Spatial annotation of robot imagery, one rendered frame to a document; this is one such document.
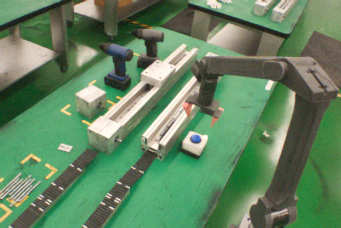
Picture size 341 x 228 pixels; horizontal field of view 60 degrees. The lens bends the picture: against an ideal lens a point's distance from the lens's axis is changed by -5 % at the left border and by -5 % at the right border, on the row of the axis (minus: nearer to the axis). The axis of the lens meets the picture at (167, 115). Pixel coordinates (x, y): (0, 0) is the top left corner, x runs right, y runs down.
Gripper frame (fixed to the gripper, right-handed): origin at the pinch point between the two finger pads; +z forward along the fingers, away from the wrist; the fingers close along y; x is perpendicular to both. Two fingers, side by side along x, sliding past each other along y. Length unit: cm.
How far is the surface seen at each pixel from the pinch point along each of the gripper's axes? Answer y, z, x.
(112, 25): 164, 74, -181
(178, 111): 13.7, 10.7, -12.5
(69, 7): 229, 69, -183
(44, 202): 31, 13, 53
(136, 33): 53, -3, -42
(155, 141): 13.7, 11.7, 8.3
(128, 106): 34.1, 11.8, -4.4
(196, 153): -2.9, 13.3, 4.2
